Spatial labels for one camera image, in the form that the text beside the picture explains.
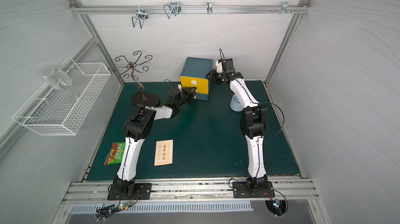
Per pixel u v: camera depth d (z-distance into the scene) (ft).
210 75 2.87
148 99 3.54
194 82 3.14
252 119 1.89
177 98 2.79
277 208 2.37
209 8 2.57
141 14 2.57
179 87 3.23
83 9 2.60
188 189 2.47
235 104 3.32
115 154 2.69
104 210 2.24
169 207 2.31
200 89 3.31
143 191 2.41
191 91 3.13
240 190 2.41
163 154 2.82
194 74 3.16
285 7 2.51
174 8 2.47
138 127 1.98
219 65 2.90
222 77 2.42
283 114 1.71
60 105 2.22
